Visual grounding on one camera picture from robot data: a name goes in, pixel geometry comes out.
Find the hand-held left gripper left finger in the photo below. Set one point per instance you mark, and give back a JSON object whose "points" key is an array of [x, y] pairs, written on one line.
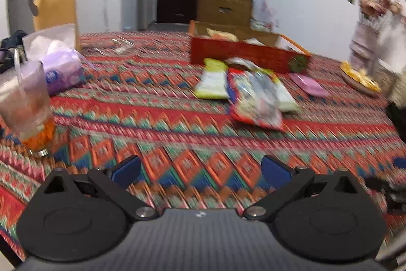
{"points": [[127, 170]]}

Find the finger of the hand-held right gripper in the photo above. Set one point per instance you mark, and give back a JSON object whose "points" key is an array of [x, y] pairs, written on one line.
{"points": [[400, 162], [390, 194]]}

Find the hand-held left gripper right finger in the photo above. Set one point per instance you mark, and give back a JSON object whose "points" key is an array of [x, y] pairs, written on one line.
{"points": [[276, 168]]}

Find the orange cardboard box with lid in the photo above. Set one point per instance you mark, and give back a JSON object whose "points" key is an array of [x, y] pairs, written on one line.
{"points": [[244, 53]]}

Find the black cloth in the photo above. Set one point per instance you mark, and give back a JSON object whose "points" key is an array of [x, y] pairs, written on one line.
{"points": [[398, 118]]}

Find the red and white snack packet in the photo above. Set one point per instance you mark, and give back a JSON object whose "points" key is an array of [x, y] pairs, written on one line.
{"points": [[253, 102]]}

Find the speckled small vase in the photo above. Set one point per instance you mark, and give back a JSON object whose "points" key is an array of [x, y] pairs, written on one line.
{"points": [[399, 90]]}

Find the jar of seeds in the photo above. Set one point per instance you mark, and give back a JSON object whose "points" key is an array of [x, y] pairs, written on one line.
{"points": [[385, 79]]}

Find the shallow ceramic plate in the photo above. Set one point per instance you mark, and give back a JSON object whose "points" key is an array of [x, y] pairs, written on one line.
{"points": [[355, 83]]}

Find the orange peels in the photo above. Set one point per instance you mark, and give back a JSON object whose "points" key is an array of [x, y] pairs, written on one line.
{"points": [[360, 76]]}

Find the brown foil snack packet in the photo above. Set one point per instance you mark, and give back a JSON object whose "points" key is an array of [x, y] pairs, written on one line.
{"points": [[238, 64]]}

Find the glass cup of tea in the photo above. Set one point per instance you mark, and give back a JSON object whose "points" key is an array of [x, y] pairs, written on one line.
{"points": [[28, 109]]}

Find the purple tissue pack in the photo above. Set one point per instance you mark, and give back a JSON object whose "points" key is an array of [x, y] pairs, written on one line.
{"points": [[60, 71]]}

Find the pink ceramic vase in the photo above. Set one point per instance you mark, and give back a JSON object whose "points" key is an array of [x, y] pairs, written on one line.
{"points": [[363, 45]]}

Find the white packet in box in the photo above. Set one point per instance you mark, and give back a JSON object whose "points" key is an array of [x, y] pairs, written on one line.
{"points": [[254, 41]]}

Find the clear rack of bottles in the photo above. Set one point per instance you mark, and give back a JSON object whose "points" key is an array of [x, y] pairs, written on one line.
{"points": [[261, 26]]}

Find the purple dried plant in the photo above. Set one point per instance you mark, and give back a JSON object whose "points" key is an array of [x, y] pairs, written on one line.
{"points": [[268, 10]]}

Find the dark bag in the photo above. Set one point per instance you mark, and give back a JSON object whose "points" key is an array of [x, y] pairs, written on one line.
{"points": [[11, 48]]}

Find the yellow thermos jug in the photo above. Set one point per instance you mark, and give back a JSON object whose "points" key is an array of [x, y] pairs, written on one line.
{"points": [[55, 4]]}

